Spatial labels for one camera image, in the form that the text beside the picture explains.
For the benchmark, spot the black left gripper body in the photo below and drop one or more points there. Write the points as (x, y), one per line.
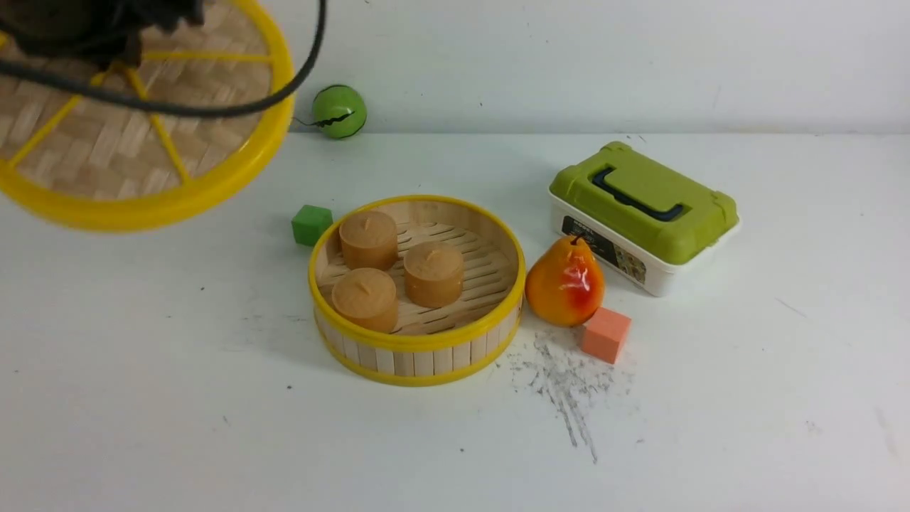
(97, 32)

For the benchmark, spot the woven bamboo steamer lid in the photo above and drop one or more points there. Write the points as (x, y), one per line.
(94, 166)

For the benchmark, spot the yellow rimmed bamboo steamer basket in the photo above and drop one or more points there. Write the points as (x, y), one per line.
(429, 346)

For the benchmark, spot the green ball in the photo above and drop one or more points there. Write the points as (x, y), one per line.
(339, 111)

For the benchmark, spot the green cube block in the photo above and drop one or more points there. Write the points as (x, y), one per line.
(310, 223)

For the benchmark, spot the brown steamed bun back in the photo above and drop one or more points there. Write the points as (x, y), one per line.
(369, 240)

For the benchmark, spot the brown steamed bun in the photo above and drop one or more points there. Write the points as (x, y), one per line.
(369, 240)
(367, 297)
(434, 274)

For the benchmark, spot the brown steamed bun front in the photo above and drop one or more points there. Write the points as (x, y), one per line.
(367, 297)

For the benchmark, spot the brown steamed bun right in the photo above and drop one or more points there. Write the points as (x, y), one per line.
(434, 274)

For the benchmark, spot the orange red toy pear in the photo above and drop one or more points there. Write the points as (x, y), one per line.
(566, 285)

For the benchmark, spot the green lidded white storage box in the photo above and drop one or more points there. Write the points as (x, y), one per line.
(654, 225)

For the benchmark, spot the salmon pink cube block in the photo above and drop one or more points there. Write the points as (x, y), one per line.
(605, 334)

